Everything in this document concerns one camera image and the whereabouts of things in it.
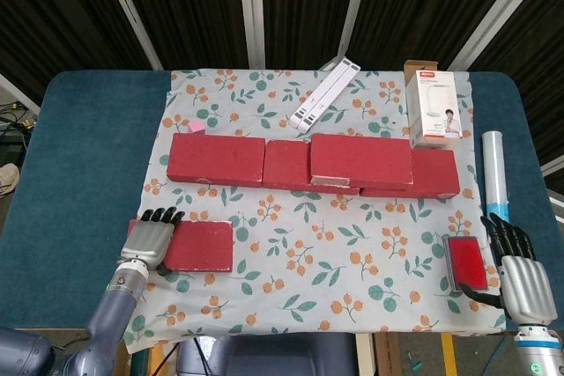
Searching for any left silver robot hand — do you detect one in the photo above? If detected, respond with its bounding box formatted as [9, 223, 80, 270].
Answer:
[119, 206, 186, 276]

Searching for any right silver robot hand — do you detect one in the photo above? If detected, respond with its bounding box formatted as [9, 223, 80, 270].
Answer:
[457, 212, 559, 329]

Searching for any red foam brick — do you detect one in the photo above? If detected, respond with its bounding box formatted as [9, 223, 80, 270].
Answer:
[127, 218, 234, 273]
[166, 132, 267, 185]
[262, 139, 362, 195]
[360, 148, 461, 200]

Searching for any red brick with worn end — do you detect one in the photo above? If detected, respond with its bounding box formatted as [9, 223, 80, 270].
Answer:
[309, 132, 415, 190]

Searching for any red flat pad case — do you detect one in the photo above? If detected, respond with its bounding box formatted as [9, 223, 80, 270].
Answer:
[442, 235, 491, 293]

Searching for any clear tube with blue band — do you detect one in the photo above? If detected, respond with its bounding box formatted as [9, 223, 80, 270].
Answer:
[480, 129, 513, 236]

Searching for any blue felt table cover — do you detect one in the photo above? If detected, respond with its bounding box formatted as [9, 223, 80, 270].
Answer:
[0, 69, 564, 333]

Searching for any floral print tablecloth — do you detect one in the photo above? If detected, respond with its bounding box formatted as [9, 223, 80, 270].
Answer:
[115, 68, 508, 355]

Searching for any beige shoe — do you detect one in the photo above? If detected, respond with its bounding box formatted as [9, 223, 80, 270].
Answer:
[0, 162, 21, 197]

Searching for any brown cardboard sheet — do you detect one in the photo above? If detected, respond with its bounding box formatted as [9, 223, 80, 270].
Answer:
[374, 332, 403, 376]

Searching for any grey-blue robot torso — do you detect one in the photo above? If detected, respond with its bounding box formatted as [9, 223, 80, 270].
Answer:
[175, 332, 358, 376]

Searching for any white table leg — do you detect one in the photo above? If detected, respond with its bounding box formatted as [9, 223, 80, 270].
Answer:
[355, 332, 375, 376]

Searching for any white lamp box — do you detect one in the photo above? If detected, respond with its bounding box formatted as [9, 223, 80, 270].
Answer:
[404, 69, 464, 149]

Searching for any white folding stand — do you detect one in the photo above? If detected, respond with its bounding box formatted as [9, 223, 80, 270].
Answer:
[289, 57, 362, 133]

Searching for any blue cable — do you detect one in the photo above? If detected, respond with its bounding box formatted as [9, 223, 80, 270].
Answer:
[482, 332, 508, 376]

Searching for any white frame bar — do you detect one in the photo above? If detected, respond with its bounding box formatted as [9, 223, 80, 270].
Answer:
[540, 159, 564, 177]
[0, 71, 41, 111]

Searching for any yellow green cable bundle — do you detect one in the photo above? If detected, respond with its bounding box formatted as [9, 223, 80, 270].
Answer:
[0, 100, 39, 130]

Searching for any white frame post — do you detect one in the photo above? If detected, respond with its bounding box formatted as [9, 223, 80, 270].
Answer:
[95, 0, 165, 71]
[236, 0, 266, 70]
[338, 0, 374, 63]
[448, 0, 554, 71]

